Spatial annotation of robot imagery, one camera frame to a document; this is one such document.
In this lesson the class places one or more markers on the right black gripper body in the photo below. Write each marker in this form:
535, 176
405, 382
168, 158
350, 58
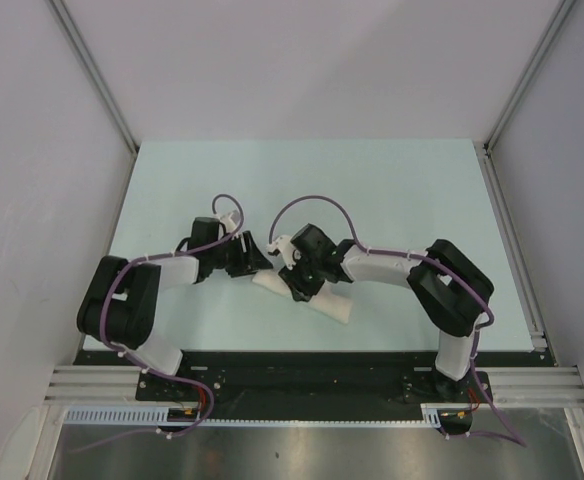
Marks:
305, 277

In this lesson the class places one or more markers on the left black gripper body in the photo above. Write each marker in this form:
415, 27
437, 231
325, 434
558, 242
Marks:
229, 256

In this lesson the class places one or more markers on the white cloth napkin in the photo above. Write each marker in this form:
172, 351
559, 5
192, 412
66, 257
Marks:
325, 301

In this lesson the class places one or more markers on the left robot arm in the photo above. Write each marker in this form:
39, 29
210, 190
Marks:
120, 304

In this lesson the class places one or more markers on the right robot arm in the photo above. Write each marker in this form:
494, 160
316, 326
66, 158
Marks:
452, 291

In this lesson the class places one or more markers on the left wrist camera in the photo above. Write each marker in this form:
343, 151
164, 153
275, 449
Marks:
231, 221

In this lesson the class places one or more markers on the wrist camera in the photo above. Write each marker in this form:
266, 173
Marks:
283, 246
231, 221

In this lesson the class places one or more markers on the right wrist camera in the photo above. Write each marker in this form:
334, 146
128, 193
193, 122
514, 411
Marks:
283, 246

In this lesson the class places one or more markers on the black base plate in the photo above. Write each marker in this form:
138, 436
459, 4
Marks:
324, 387

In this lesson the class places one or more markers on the front aluminium rail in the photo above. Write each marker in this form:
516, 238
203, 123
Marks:
512, 387

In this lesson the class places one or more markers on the aluminium rail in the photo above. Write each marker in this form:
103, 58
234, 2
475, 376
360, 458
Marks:
512, 387
527, 296

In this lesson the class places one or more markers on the right side aluminium rail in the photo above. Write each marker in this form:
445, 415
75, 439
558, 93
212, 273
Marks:
527, 296

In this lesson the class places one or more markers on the left aluminium corner post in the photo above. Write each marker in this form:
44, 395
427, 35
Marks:
86, 60

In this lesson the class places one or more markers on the aluminium corner post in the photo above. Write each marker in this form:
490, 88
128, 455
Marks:
86, 60
532, 68

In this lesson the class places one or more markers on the right aluminium corner post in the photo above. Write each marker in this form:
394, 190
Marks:
532, 68

